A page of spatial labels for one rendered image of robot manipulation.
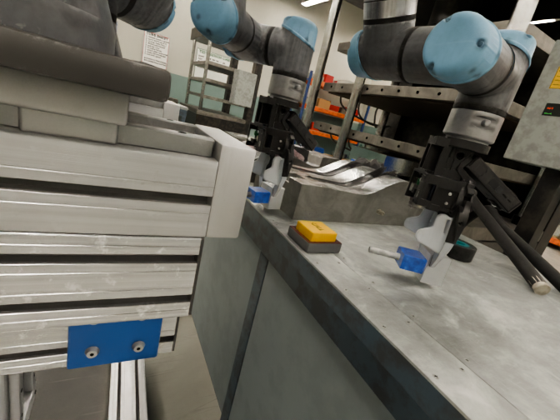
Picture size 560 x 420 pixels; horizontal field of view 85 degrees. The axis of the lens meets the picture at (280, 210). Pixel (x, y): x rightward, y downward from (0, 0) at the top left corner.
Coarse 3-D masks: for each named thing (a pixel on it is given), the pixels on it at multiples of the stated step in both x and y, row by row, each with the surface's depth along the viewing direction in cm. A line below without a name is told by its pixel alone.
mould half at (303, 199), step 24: (360, 168) 97; (288, 192) 76; (312, 192) 73; (336, 192) 76; (360, 192) 82; (384, 192) 84; (288, 216) 75; (312, 216) 76; (336, 216) 79; (360, 216) 83; (384, 216) 87; (408, 216) 92
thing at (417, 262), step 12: (372, 252) 56; (384, 252) 55; (396, 252) 56; (408, 252) 55; (420, 252) 56; (432, 252) 54; (408, 264) 54; (420, 264) 54; (444, 264) 53; (420, 276) 54; (432, 276) 53
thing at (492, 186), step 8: (472, 160) 49; (480, 160) 48; (464, 168) 50; (472, 168) 49; (480, 168) 48; (488, 168) 48; (472, 176) 50; (480, 176) 49; (488, 176) 49; (496, 176) 48; (480, 184) 50; (488, 184) 49; (496, 184) 49; (504, 184) 49; (488, 192) 50; (496, 192) 49; (504, 192) 49; (512, 192) 50; (488, 200) 53; (496, 200) 50; (504, 200) 49; (512, 200) 49; (496, 208) 52; (504, 208) 50; (512, 208) 50
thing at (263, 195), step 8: (264, 184) 74; (272, 184) 74; (248, 192) 70; (256, 192) 69; (264, 192) 71; (280, 192) 73; (256, 200) 70; (264, 200) 71; (272, 200) 72; (280, 200) 74; (272, 208) 73
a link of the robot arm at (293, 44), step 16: (288, 16) 60; (272, 32) 61; (288, 32) 60; (304, 32) 59; (272, 48) 61; (288, 48) 60; (304, 48) 60; (272, 64) 64; (288, 64) 61; (304, 64) 62; (304, 80) 64
